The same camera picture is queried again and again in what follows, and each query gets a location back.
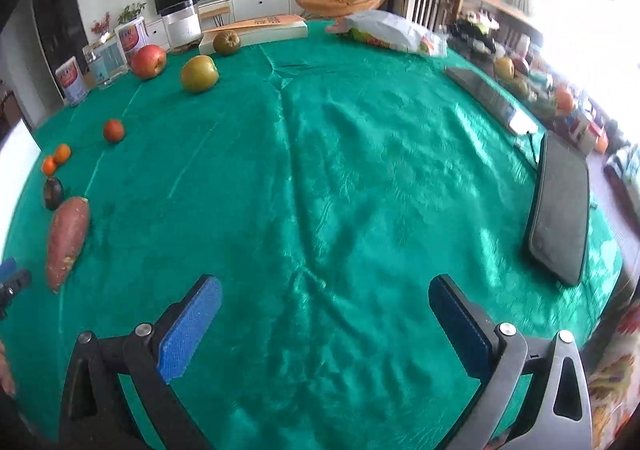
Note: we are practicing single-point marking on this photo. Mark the small orange kumquat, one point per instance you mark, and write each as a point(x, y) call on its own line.
point(49, 166)
point(62, 154)

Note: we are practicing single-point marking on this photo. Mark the white plastic bag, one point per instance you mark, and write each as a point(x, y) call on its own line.
point(390, 33)

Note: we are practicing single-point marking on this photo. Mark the cluttered wooden sideboard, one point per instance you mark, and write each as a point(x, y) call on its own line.
point(545, 95)

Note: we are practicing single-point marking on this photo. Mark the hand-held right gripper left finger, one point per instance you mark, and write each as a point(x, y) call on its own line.
point(190, 330)

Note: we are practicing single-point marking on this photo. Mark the long dark flat board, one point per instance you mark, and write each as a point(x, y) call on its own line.
point(485, 94)

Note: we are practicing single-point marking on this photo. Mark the white board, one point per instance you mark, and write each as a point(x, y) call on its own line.
point(15, 170)

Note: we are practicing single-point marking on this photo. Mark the green plant in white vase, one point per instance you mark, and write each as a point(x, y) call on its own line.
point(131, 13)

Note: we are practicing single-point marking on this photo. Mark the clear glass jar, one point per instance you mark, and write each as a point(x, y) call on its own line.
point(105, 63)

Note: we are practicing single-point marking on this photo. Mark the yellow-green apple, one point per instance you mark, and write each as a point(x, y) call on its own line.
point(199, 74)

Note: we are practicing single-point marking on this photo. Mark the white television cabinet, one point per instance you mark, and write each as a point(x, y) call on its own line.
point(260, 3)

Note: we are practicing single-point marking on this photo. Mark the red apple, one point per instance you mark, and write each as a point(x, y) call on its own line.
point(148, 62)

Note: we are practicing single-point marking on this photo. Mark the floral patterned cloth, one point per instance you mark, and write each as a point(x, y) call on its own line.
point(616, 370)

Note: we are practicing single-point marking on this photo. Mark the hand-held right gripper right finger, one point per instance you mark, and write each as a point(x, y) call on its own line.
point(460, 330)

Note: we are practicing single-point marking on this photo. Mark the dark purple round fruit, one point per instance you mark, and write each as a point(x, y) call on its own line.
point(53, 193)

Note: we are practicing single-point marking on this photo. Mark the red and white tin can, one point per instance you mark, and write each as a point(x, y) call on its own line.
point(132, 38)
point(71, 81)

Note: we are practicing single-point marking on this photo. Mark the white cylindrical container dark lid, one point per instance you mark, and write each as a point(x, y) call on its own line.
point(182, 24)

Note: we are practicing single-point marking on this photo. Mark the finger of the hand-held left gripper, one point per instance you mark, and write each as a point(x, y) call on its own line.
point(14, 284)

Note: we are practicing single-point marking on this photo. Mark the orange tangerine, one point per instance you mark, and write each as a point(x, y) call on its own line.
point(114, 131)

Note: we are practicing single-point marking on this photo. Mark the reddish sweet potato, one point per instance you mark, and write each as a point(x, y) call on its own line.
point(67, 242)

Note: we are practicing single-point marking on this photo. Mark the flat white box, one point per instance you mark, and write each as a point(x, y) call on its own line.
point(272, 32)

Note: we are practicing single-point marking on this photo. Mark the black rounded flat tray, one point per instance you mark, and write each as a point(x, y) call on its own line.
point(560, 215)

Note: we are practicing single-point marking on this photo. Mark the kiwi fruit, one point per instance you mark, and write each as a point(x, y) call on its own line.
point(227, 42)

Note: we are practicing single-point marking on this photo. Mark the red flower plant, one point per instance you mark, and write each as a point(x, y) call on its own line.
point(100, 23)

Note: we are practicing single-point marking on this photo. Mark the green tablecloth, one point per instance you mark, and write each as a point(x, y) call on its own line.
point(320, 180)

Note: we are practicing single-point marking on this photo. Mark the dark tall cabinet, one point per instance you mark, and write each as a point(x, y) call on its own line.
point(56, 15)

